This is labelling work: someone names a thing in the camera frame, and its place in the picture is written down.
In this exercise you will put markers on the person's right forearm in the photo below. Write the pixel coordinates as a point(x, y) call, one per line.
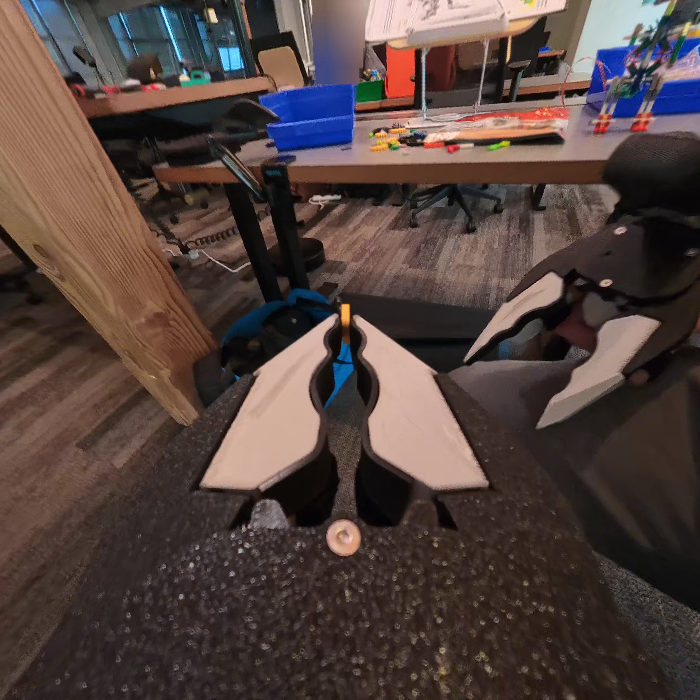
point(656, 164)

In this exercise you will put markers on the blue container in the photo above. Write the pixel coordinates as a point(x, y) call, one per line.
point(314, 117)

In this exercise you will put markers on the wooden pillar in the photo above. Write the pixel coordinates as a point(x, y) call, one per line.
point(82, 219)

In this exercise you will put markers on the white instruction sheet board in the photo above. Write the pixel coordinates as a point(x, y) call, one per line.
point(465, 16)

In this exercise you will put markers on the person's right hand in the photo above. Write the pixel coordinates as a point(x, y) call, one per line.
point(577, 331)

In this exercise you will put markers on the printed toy packaging bag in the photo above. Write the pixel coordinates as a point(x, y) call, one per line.
point(503, 128)

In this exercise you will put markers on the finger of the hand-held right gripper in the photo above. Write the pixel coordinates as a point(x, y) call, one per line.
point(607, 366)
point(519, 314)

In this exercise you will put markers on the blue black backpack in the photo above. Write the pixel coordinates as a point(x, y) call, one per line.
point(262, 322)

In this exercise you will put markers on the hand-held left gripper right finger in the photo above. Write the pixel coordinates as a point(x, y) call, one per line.
point(421, 432)

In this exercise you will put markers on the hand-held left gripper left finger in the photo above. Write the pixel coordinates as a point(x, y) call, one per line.
point(262, 432)

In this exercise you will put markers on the small yellow fan connector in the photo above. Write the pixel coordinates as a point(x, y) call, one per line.
point(345, 322)

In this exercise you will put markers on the light blue book stand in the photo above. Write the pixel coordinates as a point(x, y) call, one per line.
point(424, 82)

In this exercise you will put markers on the colourful construction toy model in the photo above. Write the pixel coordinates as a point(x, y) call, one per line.
point(640, 76)

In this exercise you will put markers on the wooden top desk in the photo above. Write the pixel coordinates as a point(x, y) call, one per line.
point(175, 95)

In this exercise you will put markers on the person's black jacket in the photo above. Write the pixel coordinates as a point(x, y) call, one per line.
point(629, 492)

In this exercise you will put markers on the green storage box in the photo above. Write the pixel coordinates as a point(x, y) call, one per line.
point(369, 90)

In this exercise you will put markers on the blue storage bin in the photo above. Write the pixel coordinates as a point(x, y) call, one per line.
point(678, 98)

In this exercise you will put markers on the tan back office chair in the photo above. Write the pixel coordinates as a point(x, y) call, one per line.
point(281, 65)

